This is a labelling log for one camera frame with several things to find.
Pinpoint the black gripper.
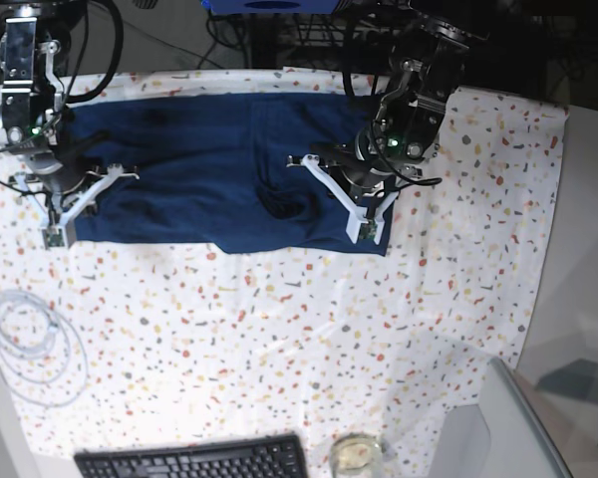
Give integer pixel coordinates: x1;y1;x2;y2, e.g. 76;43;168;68
27;129;110;194
311;141;442;204

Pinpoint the dark blue t-shirt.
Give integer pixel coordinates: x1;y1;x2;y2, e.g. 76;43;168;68
69;94;388;256

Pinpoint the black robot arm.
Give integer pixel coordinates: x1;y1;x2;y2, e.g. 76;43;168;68
0;1;125;195
313;1;492;205

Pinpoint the terrazzo patterned table cloth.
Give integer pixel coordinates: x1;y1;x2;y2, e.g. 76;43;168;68
0;88;568;477

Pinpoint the clear glass jar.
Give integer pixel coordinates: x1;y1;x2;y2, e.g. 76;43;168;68
329;433;384;478

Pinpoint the black computer keyboard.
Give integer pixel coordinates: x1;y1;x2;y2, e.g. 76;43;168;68
74;434;308;478

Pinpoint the coiled white cable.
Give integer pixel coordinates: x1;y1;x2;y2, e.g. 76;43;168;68
0;289;91;408

